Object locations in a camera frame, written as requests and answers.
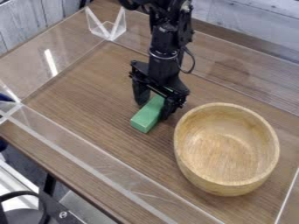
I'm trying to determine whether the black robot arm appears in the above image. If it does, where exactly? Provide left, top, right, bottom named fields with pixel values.
left=117, top=0, right=195, bottom=120

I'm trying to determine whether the clear acrylic tray wall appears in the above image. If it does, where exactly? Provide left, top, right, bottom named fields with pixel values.
left=0, top=2, right=299, bottom=224

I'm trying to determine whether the light wooden bowl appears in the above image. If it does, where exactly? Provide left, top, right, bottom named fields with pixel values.
left=172, top=102, right=280, bottom=197

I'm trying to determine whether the black chair armrest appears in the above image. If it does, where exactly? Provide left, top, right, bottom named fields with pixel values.
left=0, top=191, right=49, bottom=224

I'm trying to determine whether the blue object at left edge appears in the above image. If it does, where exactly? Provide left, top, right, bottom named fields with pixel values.
left=0, top=93, right=14, bottom=102

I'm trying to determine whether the clear acrylic corner bracket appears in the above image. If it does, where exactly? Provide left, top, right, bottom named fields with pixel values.
left=84, top=7, right=126, bottom=41

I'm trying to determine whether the black table leg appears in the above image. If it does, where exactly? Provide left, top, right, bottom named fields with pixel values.
left=42, top=174, right=56, bottom=196

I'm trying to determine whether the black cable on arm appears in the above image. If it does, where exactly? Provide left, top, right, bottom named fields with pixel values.
left=176, top=46, right=196, bottom=74

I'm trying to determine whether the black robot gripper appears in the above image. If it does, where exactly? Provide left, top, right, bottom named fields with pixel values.
left=129, top=49, right=189, bottom=120

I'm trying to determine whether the green rectangular block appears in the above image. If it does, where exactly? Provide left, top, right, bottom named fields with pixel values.
left=129, top=95, right=164, bottom=133

